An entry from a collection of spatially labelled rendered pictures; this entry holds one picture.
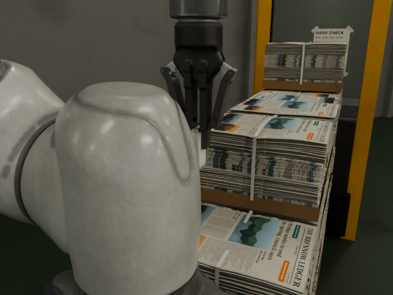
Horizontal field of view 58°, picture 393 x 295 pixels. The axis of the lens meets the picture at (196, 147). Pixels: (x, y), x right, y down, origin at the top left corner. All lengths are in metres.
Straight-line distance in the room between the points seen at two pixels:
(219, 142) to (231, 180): 0.12
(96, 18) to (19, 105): 2.98
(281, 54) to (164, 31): 2.01
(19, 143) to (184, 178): 0.20
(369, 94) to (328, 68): 0.60
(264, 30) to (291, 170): 1.52
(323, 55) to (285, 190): 0.94
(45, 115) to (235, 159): 0.66
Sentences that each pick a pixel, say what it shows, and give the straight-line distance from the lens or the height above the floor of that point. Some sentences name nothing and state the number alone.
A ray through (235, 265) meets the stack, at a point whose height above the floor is 0.83.
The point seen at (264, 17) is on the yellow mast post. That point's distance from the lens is 2.40.
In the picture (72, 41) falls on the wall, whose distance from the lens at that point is 3.35.
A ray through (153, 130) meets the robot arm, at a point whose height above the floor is 1.24.
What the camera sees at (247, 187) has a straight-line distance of 1.04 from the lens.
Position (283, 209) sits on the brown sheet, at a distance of 1.05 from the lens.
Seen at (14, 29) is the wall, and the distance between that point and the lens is 3.27.
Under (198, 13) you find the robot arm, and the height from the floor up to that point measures 1.36.
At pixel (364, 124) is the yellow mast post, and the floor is 0.80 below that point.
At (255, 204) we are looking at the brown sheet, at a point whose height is 0.86.
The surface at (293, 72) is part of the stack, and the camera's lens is 1.84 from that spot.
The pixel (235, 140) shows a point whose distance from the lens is 1.01.
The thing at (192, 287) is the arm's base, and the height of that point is 1.04.
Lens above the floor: 1.33
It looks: 18 degrees down
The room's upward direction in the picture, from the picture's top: straight up
